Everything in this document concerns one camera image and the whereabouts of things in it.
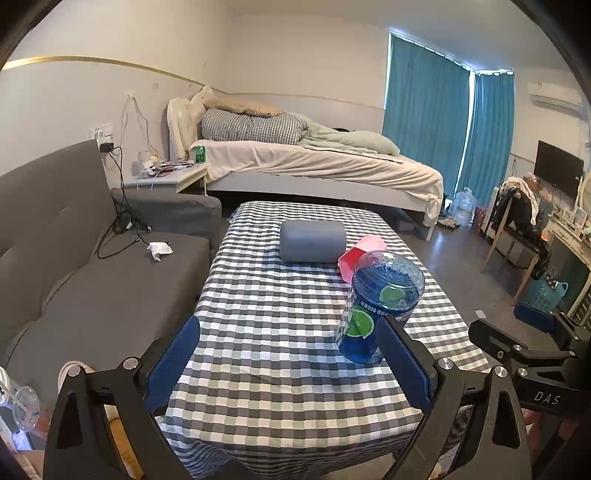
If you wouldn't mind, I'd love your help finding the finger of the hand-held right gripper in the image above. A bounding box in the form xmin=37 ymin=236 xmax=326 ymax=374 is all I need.
xmin=468 ymin=318 xmax=530 ymax=371
xmin=513 ymin=302 xmax=591 ymax=357

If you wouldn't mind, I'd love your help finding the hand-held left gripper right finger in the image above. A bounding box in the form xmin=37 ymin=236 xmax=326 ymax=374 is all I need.
xmin=376 ymin=316 xmax=530 ymax=480

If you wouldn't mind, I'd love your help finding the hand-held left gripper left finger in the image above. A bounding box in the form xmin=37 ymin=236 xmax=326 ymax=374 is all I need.
xmin=42 ymin=316 xmax=202 ymax=480

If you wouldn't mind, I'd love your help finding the blue plastic bottle lime label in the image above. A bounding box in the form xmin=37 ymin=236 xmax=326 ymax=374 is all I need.
xmin=335 ymin=251 xmax=426 ymax=366

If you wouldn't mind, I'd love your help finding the clear plastic cup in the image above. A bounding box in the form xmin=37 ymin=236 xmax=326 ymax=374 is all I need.
xmin=0 ymin=366 xmax=43 ymax=435

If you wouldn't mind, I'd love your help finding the blue laundry basket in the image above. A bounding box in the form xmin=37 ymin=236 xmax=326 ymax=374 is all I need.
xmin=526 ymin=271 xmax=570 ymax=315

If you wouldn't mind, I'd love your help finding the white dresser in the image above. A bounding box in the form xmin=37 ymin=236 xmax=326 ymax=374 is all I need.
xmin=547 ymin=216 xmax=591 ymax=320

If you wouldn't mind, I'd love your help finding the wooden chair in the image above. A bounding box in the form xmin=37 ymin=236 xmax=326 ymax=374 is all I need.
xmin=483 ymin=186 xmax=546 ymax=306

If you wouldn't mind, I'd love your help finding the checkered tablecloth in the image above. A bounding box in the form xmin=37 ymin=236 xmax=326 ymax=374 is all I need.
xmin=154 ymin=200 xmax=493 ymax=479

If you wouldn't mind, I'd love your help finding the clothes pile on chair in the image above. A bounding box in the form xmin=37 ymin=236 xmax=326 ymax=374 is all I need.
xmin=496 ymin=172 xmax=553 ymax=246

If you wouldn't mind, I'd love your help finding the grey sofa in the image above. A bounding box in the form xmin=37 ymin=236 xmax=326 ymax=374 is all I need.
xmin=0 ymin=139 xmax=223 ymax=403

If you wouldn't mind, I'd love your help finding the crumpled white tissue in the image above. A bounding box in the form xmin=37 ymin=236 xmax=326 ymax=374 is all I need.
xmin=147 ymin=241 xmax=174 ymax=263

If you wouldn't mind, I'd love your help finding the pink plastic container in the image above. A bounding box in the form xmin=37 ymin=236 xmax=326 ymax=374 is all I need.
xmin=337 ymin=234 xmax=388 ymax=282

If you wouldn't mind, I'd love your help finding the clear water jug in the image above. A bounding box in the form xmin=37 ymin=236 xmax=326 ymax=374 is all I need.
xmin=453 ymin=187 xmax=476 ymax=226

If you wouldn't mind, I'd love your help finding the black television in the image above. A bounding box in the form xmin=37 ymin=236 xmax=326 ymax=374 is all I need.
xmin=535 ymin=140 xmax=585 ymax=193

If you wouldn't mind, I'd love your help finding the grey cushion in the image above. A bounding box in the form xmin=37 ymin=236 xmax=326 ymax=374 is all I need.
xmin=280 ymin=220 xmax=348 ymax=264

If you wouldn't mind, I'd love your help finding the narrow blue curtain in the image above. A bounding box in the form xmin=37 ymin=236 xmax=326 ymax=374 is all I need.
xmin=461 ymin=71 xmax=516 ymax=200

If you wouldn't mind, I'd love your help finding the white nightstand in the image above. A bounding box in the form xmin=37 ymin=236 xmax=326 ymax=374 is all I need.
xmin=123 ymin=162 xmax=210 ymax=196

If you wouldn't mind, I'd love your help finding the clutter on nightstand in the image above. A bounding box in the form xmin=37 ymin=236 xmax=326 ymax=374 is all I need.
xmin=138 ymin=150 xmax=195 ymax=179

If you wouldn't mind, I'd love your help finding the bed with beige sheet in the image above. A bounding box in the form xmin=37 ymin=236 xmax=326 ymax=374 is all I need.
xmin=167 ymin=85 xmax=445 ymax=241

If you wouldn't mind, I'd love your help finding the white air conditioner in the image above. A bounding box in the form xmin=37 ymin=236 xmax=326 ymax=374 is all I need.
xmin=526 ymin=82 xmax=584 ymax=112

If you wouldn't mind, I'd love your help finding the wide blue curtain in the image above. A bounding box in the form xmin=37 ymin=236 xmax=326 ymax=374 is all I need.
xmin=382 ymin=32 xmax=472 ymax=195

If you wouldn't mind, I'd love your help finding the grey-green duvet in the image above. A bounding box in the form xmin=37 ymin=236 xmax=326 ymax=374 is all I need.
xmin=299 ymin=122 xmax=400 ymax=158

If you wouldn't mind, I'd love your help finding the checkered pillow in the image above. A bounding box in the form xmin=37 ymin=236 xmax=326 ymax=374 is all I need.
xmin=200 ymin=109 xmax=310 ymax=144

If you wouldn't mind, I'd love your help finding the beige pillow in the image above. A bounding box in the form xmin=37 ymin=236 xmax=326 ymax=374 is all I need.
xmin=191 ymin=86 xmax=283 ymax=117

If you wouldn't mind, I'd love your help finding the black cable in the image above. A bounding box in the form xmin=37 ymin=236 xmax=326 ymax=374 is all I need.
xmin=96 ymin=146 xmax=153 ymax=260

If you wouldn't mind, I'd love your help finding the white cable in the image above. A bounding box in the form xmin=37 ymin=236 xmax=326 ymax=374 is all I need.
xmin=120 ymin=92 xmax=160 ymax=158

